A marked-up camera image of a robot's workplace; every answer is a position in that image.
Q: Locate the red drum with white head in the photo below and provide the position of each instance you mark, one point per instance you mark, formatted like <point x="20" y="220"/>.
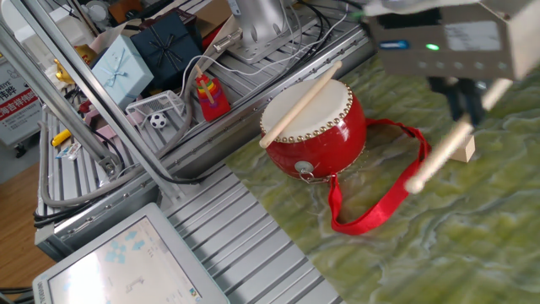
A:
<point x="333" y="143"/>

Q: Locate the small wooden cube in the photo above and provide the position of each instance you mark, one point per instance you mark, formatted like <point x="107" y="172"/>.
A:
<point x="466" y="152"/>

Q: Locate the thick aluminium frame post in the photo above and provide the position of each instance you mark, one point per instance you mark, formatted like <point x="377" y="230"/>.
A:
<point x="50" y="97"/>

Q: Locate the white round device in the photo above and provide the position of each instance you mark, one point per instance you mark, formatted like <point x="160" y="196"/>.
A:
<point x="98" y="12"/>

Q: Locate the white red sign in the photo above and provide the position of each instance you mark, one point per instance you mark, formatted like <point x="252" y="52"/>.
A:
<point x="17" y="110"/>

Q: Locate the wooden drumstick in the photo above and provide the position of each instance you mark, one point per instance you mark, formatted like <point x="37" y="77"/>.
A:
<point x="439" y="154"/>
<point x="299" y="105"/>

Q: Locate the white teach pendant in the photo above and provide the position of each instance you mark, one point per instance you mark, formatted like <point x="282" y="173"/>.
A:
<point x="126" y="262"/>

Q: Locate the brown cardboard sheet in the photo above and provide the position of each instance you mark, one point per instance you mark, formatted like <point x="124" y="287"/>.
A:
<point x="211" y="14"/>

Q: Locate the grey Schunk gripper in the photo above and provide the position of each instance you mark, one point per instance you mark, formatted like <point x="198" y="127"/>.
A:
<point x="422" y="59"/>

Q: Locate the dark maroon box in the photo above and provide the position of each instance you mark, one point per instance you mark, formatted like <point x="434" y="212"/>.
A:
<point x="187" y="17"/>

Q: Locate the gold figurine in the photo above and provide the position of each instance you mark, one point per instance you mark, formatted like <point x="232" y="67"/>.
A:
<point x="63" y="75"/>

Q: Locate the navy gift box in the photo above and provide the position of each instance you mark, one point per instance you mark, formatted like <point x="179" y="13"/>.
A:
<point x="169" y="46"/>

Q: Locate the small soccer ball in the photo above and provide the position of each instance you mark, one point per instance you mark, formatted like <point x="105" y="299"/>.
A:
<point x="158" y="121"/>

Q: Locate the small white blue packet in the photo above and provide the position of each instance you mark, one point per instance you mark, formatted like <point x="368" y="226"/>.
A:
<point x="69" y="151"/>

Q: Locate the brown box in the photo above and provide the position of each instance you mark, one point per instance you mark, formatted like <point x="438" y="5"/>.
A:
<point x="124" y="9"/>

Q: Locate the red box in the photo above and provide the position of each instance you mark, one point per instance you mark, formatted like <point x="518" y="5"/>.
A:
<point x="211" y="40"/>

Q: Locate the pink plastic piece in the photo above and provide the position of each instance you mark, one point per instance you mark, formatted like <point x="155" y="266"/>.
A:
<point x="106" y="133"/>

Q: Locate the white mini soccer goal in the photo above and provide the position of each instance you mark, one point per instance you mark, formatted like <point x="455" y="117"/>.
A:
<point x="169" y="99"/>

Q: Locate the silver metal pedestal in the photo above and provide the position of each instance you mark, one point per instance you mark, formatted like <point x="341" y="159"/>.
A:
<point x="261" y="21"/>

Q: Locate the light blue gift box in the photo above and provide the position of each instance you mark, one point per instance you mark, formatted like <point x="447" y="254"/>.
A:
<point x="122" y="72"/>

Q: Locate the slim aluminium frame post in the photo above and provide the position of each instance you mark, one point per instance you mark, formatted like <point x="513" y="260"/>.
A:
<point x="99" y="101"/>

